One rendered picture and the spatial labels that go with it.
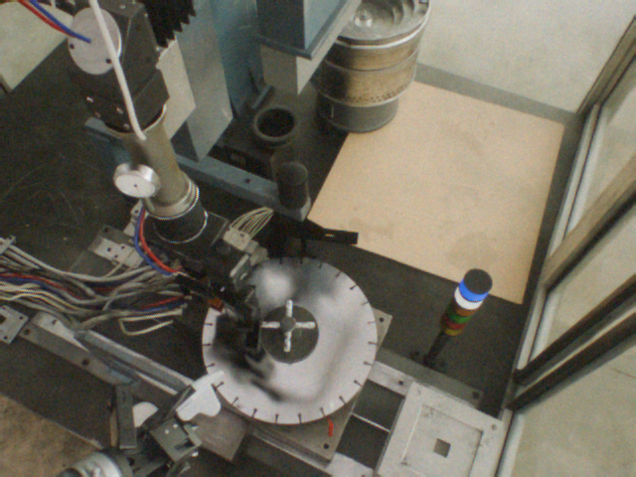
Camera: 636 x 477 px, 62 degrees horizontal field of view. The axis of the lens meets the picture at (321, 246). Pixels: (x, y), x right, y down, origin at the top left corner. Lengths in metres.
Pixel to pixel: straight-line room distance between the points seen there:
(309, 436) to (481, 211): 0.73
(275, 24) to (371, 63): 0.46
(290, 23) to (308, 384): 0.61
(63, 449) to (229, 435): 1.08
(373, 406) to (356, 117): 0.76
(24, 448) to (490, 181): 1.74
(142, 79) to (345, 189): 0.91
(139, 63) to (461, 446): 0.82
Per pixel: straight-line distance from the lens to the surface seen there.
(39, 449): 2.15
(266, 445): 1.17
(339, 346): 1.01
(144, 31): 0.57
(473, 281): 0.86
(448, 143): 1.55
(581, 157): 1.59
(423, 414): 1.05
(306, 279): 1.06
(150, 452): 0.85
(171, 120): 0.75
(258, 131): 1.27
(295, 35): 0.88
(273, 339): 1.01
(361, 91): 1.37
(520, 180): 1.53
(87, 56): 0.56
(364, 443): 1.17
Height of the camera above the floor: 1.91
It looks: 61 degrees down
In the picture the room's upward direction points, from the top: 1 degrees clockwise
